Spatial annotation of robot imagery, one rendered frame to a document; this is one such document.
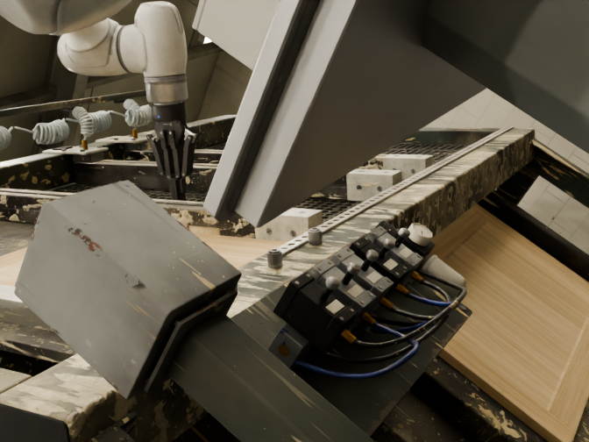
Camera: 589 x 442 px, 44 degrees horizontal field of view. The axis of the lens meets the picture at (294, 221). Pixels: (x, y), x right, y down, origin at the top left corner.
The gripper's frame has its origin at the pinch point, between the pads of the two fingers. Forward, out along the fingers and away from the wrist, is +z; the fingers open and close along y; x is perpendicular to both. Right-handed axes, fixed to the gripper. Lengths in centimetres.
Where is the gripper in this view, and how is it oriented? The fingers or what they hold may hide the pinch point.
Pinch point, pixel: (178, 192)
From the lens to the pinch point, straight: 168.0
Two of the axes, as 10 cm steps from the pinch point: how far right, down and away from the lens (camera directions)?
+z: 0.7, 9.6, 2.6
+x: -4.9, 2.6, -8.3
